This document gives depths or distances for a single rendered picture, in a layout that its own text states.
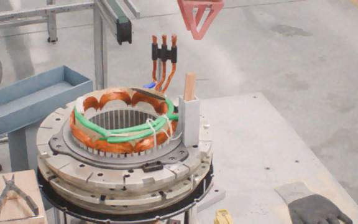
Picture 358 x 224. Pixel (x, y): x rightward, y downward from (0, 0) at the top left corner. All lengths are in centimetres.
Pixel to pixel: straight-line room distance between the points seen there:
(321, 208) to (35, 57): 276
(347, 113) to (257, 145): 184
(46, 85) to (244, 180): 51
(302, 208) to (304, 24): 304
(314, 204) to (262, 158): 25
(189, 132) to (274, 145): 66
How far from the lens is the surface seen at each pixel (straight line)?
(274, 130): 213
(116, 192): 139
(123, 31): 281
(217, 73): 415
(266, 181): 193
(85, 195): 139
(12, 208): 137
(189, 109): 141
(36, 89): 180
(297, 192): 188
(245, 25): 472
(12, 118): 165
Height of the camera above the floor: 186
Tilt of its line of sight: 30 degrees down
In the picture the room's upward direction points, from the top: 1 degrees clockwise
